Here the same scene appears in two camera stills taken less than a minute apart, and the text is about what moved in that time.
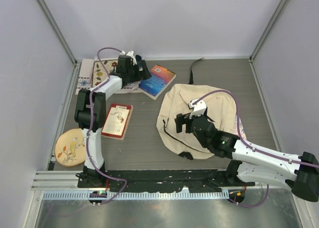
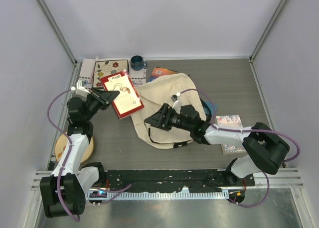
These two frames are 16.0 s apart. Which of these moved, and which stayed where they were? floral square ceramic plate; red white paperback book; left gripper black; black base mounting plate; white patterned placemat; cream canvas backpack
Moved: left gripper black; cream canvas backpack; red white paperback book
Stayed: white patterned placemat; black base mounting plate; floral square ceramic plate
